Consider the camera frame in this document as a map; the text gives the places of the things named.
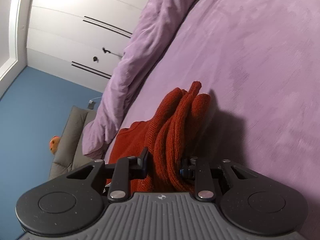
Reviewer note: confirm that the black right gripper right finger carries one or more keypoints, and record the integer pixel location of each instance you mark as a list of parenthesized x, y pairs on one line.
[(250, 201)]

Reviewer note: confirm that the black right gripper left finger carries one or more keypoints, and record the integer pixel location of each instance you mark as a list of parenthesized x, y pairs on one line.
[(74, 201)]

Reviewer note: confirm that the red knitted sweater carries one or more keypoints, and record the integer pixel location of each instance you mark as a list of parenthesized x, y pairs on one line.
[(170, 135)]

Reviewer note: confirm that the orange plush toy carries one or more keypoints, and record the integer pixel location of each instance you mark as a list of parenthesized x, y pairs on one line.
[(53, 144)]

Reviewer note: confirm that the purple bed sheet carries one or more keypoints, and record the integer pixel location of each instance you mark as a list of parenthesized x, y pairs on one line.
[(259, 61)]

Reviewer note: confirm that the white wardrobe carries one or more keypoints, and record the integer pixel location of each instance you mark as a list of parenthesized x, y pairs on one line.
[(81, 41)]

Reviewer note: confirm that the purple rolled duvet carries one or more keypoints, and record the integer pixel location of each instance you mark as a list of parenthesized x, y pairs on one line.
[(157, 25)]

